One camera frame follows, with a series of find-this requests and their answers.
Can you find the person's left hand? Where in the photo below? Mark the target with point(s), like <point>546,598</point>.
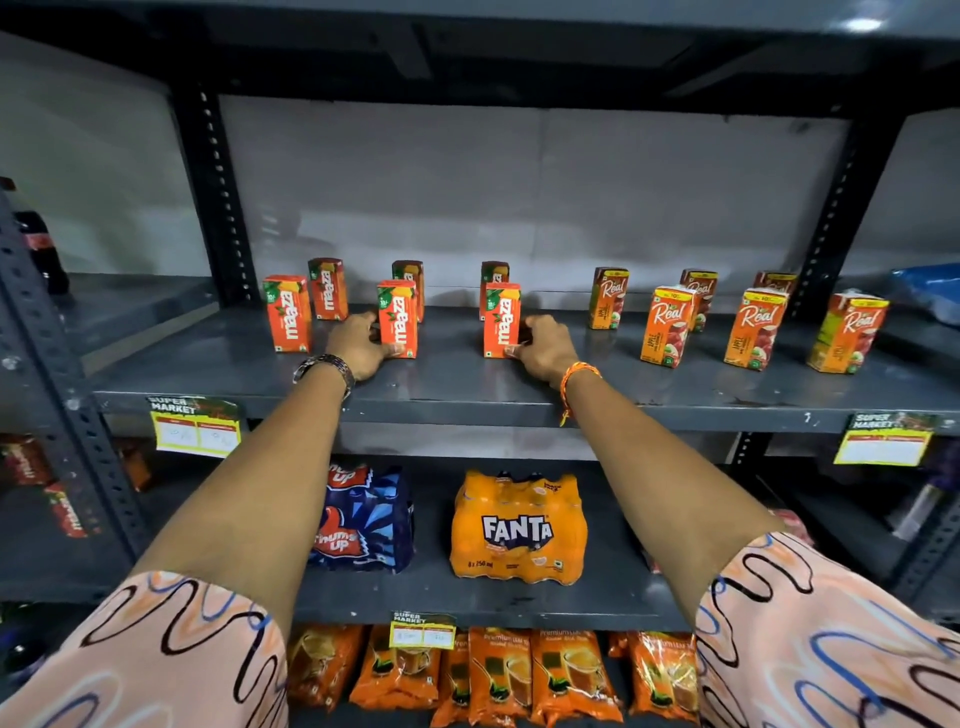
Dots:
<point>352,345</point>

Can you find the person's right hand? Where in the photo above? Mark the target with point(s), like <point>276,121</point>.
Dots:
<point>551,352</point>

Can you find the person's right thumb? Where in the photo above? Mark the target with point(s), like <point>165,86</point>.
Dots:
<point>519,349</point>

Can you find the person's left thumb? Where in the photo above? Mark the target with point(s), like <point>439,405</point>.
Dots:
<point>386,351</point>

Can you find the red mango juice carton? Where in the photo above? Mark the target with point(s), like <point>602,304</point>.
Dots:
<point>398,315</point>
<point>502,319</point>

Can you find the person's left forearm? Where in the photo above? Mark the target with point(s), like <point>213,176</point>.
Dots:
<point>255,487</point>

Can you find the person's right forearm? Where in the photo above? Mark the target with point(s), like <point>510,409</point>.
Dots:
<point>660,480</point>

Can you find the dark grey metal shelving rack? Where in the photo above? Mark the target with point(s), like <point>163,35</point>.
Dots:
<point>450,382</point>

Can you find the group of red mango cartons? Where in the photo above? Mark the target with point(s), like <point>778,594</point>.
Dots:
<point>287,315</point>

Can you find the blue wrapped soda bottle pack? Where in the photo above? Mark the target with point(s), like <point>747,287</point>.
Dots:
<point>367,517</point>

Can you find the orange wrapped soda bottle pack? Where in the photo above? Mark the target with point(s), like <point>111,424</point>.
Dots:
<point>519,529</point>

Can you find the group of orange fruit juice cartons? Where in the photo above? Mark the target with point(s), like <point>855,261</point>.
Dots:
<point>756,330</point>

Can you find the small yellow shelf price tag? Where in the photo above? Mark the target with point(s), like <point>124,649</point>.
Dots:
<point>422,634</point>

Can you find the pink packet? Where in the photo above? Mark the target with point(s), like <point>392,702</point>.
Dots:
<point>793,525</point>

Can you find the row of orange tea packets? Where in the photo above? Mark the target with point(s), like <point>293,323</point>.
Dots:
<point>574,675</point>

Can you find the red snack packet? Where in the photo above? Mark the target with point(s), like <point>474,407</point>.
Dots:
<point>69,511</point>
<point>22,461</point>

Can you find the dark cola bottle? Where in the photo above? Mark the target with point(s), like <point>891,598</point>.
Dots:
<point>41,247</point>

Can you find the peach patterned left shirt sleeve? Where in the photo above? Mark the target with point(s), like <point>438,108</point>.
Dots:
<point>150,660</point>

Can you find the peach patterned shirt sleeve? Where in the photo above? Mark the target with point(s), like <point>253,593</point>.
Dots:
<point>150,660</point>
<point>825,645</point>

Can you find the blue plastic bag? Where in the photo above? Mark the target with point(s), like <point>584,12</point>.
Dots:
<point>931,289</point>

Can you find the peach patterned right shirt sleeve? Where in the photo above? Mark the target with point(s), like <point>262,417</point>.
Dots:
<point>825,645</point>

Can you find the white and purple bottle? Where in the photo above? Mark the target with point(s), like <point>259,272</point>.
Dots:
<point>921,502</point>

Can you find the ceiling light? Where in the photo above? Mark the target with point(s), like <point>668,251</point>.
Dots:
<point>862,24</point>

